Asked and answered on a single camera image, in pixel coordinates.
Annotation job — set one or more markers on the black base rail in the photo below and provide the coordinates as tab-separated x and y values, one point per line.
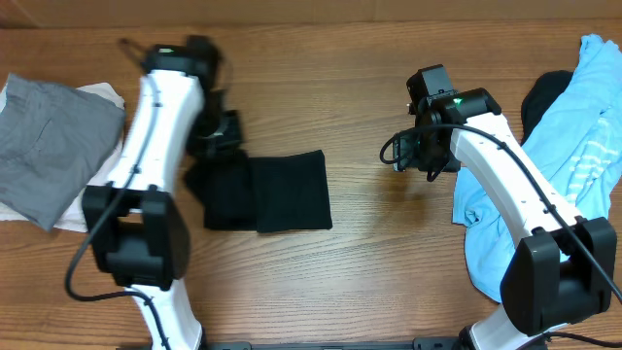
335	345

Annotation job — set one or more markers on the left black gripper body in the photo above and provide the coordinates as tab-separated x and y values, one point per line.
210	132

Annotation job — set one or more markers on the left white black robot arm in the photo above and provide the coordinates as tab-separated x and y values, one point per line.
134	228

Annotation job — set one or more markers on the dark navy garment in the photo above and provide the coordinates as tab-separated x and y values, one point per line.
544	92

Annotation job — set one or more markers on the light blue t-shirt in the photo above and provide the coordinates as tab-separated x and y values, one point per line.
572	159

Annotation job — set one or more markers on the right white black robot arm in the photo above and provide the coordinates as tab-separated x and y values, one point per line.
562	267

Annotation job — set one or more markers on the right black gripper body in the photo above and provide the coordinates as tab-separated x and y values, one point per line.
408	153

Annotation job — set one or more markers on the grey folded shorts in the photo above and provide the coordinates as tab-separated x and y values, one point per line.
55	139

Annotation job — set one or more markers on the black t-shirt with white logo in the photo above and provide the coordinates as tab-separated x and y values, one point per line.
263	194

